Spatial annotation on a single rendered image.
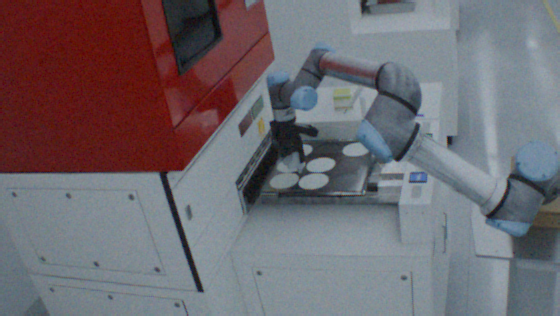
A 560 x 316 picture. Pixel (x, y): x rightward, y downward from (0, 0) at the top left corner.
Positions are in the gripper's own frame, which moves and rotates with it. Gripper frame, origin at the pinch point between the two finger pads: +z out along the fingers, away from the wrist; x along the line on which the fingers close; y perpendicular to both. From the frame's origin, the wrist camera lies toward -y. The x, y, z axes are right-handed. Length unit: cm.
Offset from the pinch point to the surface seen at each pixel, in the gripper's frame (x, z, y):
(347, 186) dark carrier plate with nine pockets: 17.7, 2.1, -7.8
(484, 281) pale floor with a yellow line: 4, 92, -80
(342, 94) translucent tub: -21.7, -11.2, -30.6
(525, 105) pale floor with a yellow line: -124, 92, -237
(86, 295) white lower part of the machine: 0, 17, 83
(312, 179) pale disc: 5.9, 2.0, -1.1
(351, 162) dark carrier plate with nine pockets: 4.9, 2.1, -16.9
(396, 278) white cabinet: 49, 19, -5
